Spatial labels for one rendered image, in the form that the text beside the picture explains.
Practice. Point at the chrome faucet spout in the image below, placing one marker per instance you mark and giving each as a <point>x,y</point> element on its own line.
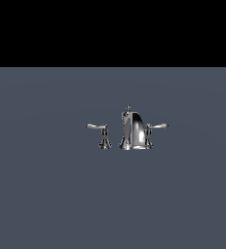
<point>135,129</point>

